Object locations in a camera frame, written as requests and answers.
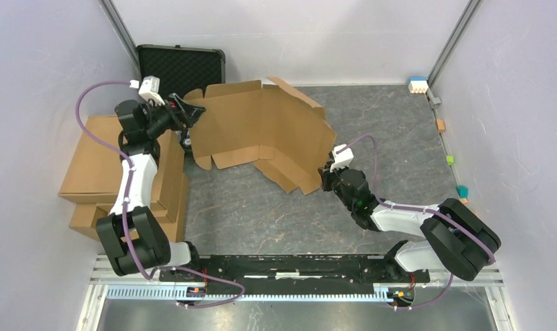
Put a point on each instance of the blue white toy block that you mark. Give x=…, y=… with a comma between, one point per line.
x=418, y=85

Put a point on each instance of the teal small block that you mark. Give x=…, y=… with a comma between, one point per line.
x=462, y=191

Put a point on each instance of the leaning folded cardboard box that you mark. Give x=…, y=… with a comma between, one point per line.
x=166, y=184

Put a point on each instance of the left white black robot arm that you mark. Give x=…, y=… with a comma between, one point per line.
x=131, y=236

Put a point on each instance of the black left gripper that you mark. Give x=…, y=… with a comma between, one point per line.
x=183, y=114

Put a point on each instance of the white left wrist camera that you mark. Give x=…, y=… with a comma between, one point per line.
x=148, y=89

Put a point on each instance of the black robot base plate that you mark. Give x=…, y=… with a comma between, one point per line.
x=314, y=274

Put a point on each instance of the black poker chip case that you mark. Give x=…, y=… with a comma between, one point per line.
x=182, y=70

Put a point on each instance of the large folded cardboard box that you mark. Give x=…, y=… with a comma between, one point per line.
x=95, y=172

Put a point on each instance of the grey wall bracket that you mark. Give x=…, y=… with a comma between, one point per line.
x=433, y=101

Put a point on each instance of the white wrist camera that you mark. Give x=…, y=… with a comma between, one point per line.
x=148, y=89
x=342, y=156

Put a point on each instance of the lower stacked cardboard boxes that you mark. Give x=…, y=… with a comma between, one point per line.
x=86, y=215

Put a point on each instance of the brown cardboard box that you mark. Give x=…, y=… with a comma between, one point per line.
x=274, y=126

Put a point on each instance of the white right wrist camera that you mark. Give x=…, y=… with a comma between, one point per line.
x=342, y=156

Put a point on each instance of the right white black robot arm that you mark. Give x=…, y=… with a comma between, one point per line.
x=452, y=236

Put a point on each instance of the orange wooden block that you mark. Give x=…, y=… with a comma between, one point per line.
x=440, y=124

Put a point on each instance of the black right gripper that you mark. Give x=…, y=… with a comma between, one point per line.
x=326, y=174

